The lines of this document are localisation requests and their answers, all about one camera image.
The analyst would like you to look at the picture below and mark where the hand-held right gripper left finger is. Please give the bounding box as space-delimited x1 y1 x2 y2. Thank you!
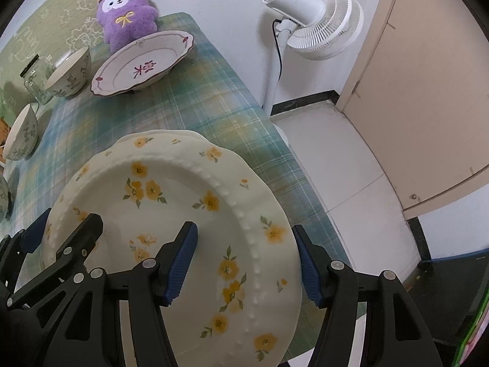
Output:
50 221 199 367

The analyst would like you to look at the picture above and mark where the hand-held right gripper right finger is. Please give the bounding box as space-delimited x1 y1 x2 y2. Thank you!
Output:
292 225 444 367

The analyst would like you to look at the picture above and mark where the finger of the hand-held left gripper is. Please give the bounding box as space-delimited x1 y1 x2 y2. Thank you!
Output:
0 208 53 288
8 213 105 310

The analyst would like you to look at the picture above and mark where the white floral bowl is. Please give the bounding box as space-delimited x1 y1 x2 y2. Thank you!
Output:
3 103 39 161
44 46 92 98
0 174 12 220

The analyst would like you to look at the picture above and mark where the yellow floral plate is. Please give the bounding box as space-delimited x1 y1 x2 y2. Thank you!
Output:
112 129 215 150
40 132 304 367

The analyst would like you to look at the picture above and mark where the red rimmed white plate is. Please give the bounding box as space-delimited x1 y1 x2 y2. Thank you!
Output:
90 30 195 97

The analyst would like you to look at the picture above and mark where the dark furniture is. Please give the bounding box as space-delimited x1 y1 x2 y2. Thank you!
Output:
405 248 489 367

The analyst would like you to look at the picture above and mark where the glass jar with black lid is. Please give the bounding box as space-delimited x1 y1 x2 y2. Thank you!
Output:
20 54 56 105

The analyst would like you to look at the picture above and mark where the plaid tablecloth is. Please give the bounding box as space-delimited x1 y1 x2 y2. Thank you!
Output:
0 12 358 367

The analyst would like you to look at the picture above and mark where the cotton swab container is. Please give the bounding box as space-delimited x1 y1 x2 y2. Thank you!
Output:
53 50 77 70

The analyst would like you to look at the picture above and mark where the colourful printed item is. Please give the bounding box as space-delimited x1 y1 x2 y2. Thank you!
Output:
451 287 489 367

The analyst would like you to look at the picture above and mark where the beige door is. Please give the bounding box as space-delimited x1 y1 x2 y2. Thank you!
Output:
336 0 489 220

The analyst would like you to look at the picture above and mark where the purple plush toy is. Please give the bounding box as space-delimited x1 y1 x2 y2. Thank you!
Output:
95 0 159 52

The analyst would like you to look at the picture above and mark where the white standing fan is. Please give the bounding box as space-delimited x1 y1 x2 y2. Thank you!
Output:
261 0 365 116

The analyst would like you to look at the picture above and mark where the black fan cable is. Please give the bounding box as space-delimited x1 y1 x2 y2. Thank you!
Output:
272 18 284 83

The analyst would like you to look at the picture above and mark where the green cartoon wall mat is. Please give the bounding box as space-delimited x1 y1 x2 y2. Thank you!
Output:
0 0 111 96

